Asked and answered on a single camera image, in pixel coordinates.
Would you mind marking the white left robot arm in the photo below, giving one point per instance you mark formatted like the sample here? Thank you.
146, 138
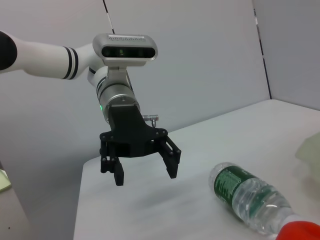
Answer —
45, 61

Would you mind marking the clear green-label water bottle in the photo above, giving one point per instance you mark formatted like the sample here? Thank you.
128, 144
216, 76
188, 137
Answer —
240, 190

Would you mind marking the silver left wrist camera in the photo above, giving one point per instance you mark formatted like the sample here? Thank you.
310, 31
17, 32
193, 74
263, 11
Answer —
125, 51

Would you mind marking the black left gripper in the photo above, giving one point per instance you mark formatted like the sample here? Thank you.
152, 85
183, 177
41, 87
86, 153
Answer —
127, 132

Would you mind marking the green glass fruit plate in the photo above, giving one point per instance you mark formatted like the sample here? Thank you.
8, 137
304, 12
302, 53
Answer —
311, 152

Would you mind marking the yellow-green notepad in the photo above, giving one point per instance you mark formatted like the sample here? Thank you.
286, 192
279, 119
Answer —
4, 181

